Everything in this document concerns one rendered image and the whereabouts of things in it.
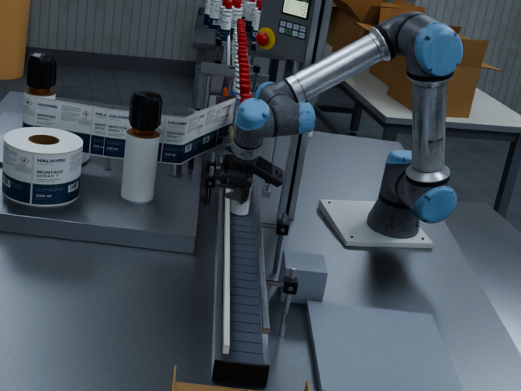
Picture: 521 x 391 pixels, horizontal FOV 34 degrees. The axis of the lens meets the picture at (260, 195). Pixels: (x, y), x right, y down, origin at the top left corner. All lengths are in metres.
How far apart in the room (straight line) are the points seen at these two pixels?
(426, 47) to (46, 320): 1.07
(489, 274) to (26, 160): 1.26
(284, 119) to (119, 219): 0.51
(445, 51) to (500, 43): 5.07
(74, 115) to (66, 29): 4.55
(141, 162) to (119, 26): 4.82
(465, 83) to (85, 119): 2.12
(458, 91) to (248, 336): 2.53
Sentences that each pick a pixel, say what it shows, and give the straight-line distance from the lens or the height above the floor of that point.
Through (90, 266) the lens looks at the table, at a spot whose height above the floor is 0.83.
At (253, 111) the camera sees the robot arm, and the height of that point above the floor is 1.24.
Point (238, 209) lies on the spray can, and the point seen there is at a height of 0.90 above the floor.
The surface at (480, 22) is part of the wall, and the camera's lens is 7.07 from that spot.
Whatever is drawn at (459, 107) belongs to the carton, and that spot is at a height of 0.83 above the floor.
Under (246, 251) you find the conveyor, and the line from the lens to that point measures 2.14.
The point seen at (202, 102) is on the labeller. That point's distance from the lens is 2.77.
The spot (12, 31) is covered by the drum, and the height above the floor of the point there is 0.36.
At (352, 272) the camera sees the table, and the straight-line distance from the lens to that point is 2.25.
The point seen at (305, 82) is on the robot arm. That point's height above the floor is 1.28.
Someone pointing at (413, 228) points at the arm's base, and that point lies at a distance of 2.49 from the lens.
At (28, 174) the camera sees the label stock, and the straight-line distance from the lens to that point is 2.25.
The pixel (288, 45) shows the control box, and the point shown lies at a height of 1.32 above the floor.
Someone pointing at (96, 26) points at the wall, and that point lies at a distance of 7.06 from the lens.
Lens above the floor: 1.80
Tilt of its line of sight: 22 degrees down
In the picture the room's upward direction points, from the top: 9 degrees clockwise
